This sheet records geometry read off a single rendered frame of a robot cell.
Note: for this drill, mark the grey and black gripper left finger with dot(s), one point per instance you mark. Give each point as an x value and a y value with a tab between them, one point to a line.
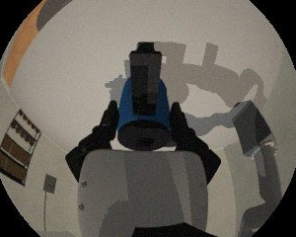
100	138

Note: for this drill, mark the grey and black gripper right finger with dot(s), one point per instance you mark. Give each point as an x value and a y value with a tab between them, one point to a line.
186	140

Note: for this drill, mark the black round disk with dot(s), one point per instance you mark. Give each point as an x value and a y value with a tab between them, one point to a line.
171	142

